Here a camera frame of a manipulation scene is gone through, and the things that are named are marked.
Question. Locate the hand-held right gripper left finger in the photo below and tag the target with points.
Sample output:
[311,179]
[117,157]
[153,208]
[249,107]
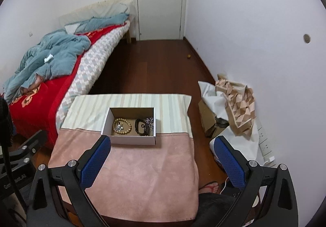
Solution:
[94,163]

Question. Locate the blue quilt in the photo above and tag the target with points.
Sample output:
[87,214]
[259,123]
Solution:
[58,59]

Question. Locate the wooden bed frame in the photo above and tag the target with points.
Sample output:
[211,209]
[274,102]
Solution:
[130,31]

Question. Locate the white cloth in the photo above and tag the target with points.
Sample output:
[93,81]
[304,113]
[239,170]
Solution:
[211,92]

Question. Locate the white cardboard box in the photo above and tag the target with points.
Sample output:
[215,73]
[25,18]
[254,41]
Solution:
[127,140]

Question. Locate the beige patterned scarf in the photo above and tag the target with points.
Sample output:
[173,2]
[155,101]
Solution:
[239,107]

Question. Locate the bed with red blanket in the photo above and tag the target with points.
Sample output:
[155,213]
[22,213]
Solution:
[53,94]

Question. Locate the pink and striped blanket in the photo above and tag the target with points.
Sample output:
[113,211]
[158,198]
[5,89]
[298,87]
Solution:
[142,171]

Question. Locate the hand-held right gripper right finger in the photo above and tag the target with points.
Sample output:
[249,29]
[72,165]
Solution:
[229,163]

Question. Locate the round wall cap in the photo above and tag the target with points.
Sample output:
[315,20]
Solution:
[307,38]

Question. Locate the brown cardboard box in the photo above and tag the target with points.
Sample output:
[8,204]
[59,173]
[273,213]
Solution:
[207,117]

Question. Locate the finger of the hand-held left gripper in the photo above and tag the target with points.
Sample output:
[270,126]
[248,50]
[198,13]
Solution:
[33,141]

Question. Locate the red flip-flop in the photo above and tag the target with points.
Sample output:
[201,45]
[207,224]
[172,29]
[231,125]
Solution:
[207,187]

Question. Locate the white tissue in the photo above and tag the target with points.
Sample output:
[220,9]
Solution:
[48,58]

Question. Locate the white door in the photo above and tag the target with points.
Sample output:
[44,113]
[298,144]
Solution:
[160,0]

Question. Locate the black smartwatch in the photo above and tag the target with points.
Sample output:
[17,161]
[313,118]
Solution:
[137,127]

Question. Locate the white charger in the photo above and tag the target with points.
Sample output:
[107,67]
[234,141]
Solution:
[270,160]

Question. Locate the checkered bed sheet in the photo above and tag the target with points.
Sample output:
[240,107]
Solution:
[91,64]

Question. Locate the white pillow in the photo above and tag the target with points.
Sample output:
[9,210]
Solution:
[101,10]

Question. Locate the white power strip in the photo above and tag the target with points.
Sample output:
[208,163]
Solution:
[265,143]

